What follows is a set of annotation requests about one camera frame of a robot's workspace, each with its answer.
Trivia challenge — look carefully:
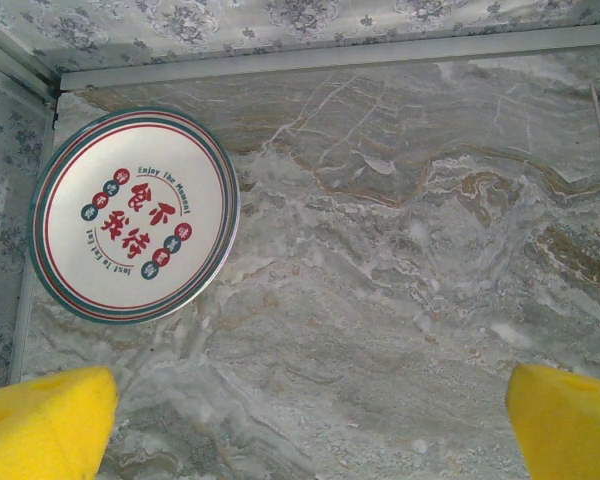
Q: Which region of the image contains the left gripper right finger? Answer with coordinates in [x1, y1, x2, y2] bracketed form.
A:
[506, 362, 600, 480]

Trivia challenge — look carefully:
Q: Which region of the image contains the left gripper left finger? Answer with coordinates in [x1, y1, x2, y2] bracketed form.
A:
[0, 364, 119, 480]

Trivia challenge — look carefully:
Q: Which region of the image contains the red lettered green rimmed plate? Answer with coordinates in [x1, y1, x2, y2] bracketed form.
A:
[29, 108, 240, 325]

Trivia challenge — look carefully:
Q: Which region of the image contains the aluminium table edge rail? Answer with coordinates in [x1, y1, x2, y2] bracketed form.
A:
[7, 94, 61, 384]
[58, 28, 600, 92]

